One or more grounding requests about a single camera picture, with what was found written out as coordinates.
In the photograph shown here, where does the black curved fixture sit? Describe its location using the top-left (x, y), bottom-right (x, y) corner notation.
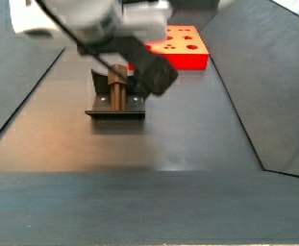
top-left (84, 70), bottom-right (145, 118)

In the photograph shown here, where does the brown three prong object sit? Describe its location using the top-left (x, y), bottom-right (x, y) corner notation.
top-left (108, 72), bottom-right (127, 111)

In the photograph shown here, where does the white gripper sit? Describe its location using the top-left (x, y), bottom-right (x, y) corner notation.
top-left (9, 0), bottom-right (172, 64)

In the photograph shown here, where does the red shape sorter block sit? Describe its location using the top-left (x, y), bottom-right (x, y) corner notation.
top-left (127, 25), bottom-right (211, 71)

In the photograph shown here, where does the black cable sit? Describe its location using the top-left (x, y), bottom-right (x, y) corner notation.
top-left (35, 0), bottom-right (129, 85)

